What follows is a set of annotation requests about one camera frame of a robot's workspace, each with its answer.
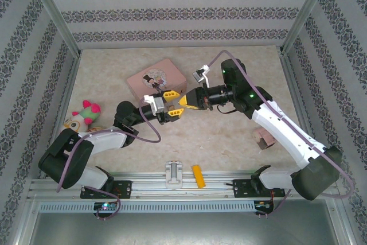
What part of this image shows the pink box with cartoon picture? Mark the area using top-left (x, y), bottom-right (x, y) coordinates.
top-left (127, 58), bottom-right (188, 101)

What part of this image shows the aluminium frame post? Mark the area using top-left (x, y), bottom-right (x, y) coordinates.
top-left (24, 0), bottom-right (83, 56)
top-left (280, 0), bottom-right (335, 55)

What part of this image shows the yellow block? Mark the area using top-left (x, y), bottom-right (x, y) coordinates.
top-left (191, 164), bottom-right (207, 189)

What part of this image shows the pink wooden toy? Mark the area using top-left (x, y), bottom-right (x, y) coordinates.
top-left (252, 126), bottom-right (276, 151)

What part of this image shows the white pink plush chicken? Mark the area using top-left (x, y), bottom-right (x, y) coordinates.
top-left (63, 100), bottom-right (102, 134)

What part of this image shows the slotted grey cable duct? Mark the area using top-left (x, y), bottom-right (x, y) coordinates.
top-left (38, 201), bottom-right (256, 213)

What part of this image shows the white plastic bracket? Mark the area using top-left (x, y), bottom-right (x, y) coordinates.
top-left (165, 160), bottom-right (184, 190)

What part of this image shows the aluminium side rail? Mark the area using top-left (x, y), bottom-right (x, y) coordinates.
top-left (38, 51), bottom-right (84, 178)
top-left (277, 46), bottom-right (326, 177)

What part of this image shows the small circuit board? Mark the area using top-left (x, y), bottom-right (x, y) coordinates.
top-left (255, 201), bottom-right (275, 211)
top-left (93, 201), bottom-right (118, 211)

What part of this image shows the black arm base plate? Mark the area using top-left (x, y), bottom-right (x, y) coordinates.
top-left (232, 178), bottom-right (287, 199)
top-left (80, 180), bottom-right (133, 200)

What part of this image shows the aluminium front rail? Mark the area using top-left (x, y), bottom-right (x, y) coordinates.
top-left (27, 171), bottom-right (343, 200)

